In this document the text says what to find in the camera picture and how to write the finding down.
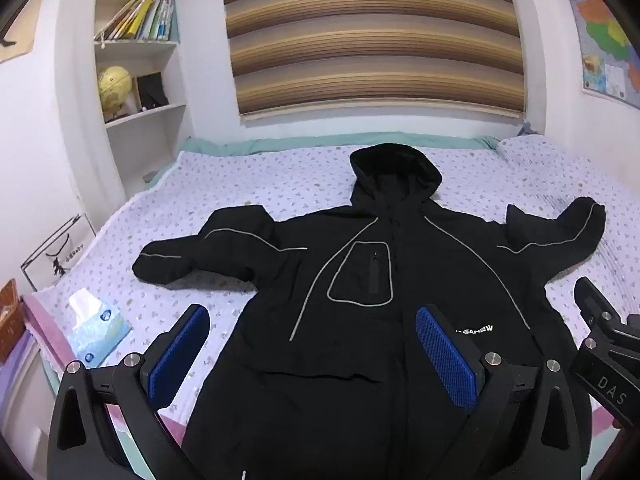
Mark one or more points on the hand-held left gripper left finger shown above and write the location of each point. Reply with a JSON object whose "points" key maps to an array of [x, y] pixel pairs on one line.
{"points": [[180, 347]]}

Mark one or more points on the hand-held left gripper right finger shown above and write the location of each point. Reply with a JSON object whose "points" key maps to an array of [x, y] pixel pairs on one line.
{"points": [[445, 360]]}

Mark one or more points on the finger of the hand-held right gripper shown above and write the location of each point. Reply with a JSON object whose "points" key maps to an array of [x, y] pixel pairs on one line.
{"points": [[592, 305]]}

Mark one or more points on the black hooded jacket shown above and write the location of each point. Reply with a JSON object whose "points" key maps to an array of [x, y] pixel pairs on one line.
{"points": [[350, 370]]}

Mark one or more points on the blue tissue box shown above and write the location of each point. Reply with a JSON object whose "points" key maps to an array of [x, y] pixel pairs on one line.
{"points": [[100, 327]]}

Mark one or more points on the white framed drawing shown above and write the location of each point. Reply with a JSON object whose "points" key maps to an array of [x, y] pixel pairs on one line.
{"points": [[57, 255]]}

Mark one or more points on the bed with dotted white quilt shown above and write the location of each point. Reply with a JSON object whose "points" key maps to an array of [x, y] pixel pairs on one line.
{"points": [[250, 180]]}

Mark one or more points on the small grey object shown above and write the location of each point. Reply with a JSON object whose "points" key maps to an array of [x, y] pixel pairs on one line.
{"points": [[527, 129]]}

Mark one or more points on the teal bed sheet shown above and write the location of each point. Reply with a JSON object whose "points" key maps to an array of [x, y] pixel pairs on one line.
{"points": [[225, 147]]}

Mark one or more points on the yellow globe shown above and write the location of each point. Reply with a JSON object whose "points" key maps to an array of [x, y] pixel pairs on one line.
{"points": [[114, 90]]}

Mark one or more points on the white bookshelf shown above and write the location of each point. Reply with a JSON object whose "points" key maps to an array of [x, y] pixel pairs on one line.
{"points": [[170, 75]]}

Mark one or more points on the striped brown window blind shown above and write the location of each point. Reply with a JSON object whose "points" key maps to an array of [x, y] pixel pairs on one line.
{"points": [[375, 40]]}

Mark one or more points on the row of leaning books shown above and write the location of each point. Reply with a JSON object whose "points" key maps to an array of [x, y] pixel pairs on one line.
{"points": [[137, 17]]}

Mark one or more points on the black picture frame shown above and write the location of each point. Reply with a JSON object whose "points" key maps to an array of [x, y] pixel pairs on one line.
{"points": [[150, 90]]}

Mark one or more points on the colourful wall map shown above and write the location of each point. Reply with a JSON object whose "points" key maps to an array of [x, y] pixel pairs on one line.
{"points": [[602, 40]]}

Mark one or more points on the beige wall poster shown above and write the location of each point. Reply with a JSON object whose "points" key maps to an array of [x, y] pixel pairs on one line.
{"points": [[17, 30]]}

